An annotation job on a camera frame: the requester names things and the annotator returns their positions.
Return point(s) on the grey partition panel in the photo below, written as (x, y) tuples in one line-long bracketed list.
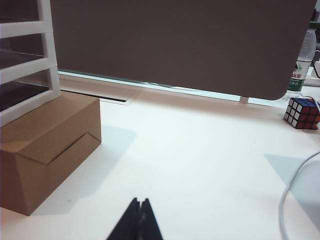
[(175, 45)]

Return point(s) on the white power strip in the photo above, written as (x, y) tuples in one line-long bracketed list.
[(308, 80)]

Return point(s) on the white plastic drawer cabinet frame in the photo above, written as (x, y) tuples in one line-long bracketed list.
[(53, 50)]

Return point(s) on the Rubik's cube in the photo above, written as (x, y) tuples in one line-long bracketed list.
[(302, 115)]

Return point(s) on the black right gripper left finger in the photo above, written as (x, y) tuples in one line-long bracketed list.
[(127, 225)]

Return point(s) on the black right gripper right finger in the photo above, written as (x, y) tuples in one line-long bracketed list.
[(148, 225)]

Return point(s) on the brown cardboard box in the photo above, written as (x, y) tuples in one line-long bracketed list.
[(50, 130)]

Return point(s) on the clear water bottle green label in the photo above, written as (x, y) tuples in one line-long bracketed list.
[(306, 50)]

